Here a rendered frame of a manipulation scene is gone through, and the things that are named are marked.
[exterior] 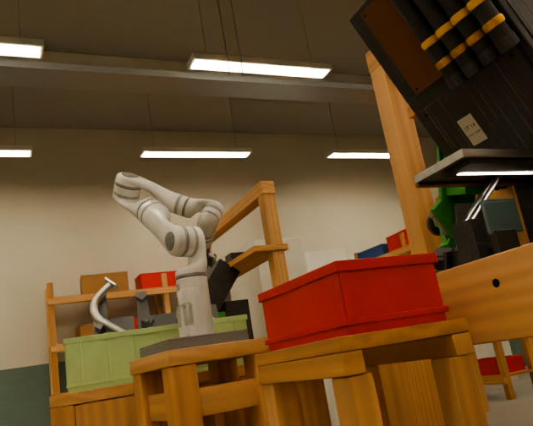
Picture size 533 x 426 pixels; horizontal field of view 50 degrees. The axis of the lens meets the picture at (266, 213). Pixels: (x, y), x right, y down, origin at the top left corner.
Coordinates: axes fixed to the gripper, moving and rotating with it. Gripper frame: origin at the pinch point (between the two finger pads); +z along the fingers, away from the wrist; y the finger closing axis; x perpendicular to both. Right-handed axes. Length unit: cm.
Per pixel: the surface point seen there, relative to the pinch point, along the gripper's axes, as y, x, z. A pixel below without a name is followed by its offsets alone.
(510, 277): -66, 38, -119
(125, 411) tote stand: -15, 62, -8
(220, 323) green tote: -22.6, 20.3, -8.5
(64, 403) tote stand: 2, 71, -8
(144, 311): 6.5, 20.3, 20.0
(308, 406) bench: -60, 36, -27
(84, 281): 191, -180, 511
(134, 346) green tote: -3.8, 43.4, -6.0
